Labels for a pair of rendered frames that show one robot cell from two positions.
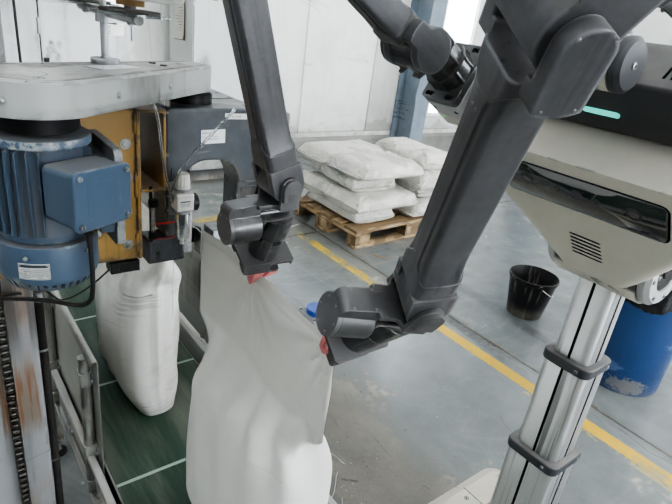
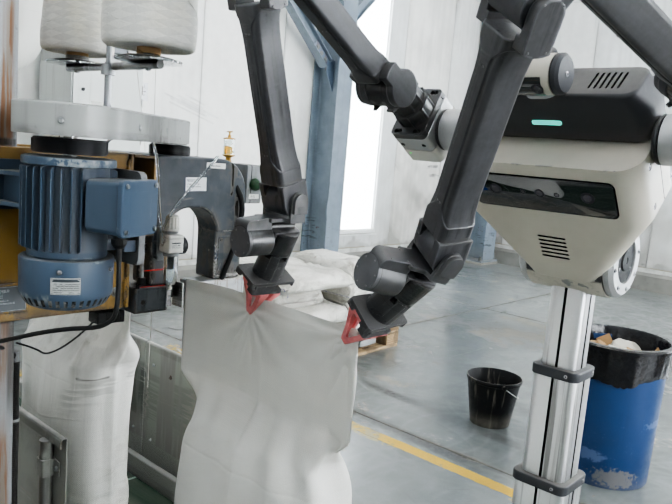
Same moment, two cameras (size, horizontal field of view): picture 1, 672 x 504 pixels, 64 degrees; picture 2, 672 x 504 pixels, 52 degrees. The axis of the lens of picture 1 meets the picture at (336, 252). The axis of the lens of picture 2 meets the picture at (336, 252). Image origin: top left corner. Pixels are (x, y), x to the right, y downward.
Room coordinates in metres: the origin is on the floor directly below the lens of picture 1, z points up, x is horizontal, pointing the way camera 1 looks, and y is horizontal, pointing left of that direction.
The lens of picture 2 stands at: (-0.40, 0.19, 1.37)
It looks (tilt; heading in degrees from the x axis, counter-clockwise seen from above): 8 degrees down; 352
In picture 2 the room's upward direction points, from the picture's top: 5 degrees clockwise
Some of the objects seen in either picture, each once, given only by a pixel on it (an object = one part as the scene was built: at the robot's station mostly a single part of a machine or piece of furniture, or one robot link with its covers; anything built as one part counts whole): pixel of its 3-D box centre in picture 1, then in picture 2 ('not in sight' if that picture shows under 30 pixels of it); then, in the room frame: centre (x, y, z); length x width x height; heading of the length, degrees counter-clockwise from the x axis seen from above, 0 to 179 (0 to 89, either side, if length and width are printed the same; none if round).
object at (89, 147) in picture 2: (36, 119); (70, 147); (0.80, 0.47, 1.35); 0.12 x 0.12 x 0.04
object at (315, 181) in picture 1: (340, 179); not in sight; (4.28, 0.05, 0.32); 0.67 x 0.42 x 0.14; 134
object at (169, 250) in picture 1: (161, 245); (143, 297); (1.08, 0.38, 1.04); 0.08 x 0.06 x 0.05; 130
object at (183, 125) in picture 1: (192, 149); (163, 207); (1.25, 0.37, 1.21); 0.30 x 0.25 x 0.30; 40
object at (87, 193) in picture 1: (89, 199); (122, 213); (0.76, 0.38, 1.25); 0.10 x 0.08 x 0.12; 155
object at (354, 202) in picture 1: (371, 195); (296, 312); (3.98, -0.21, 0.32); 0.66 x 0.43 x 0.15; 132
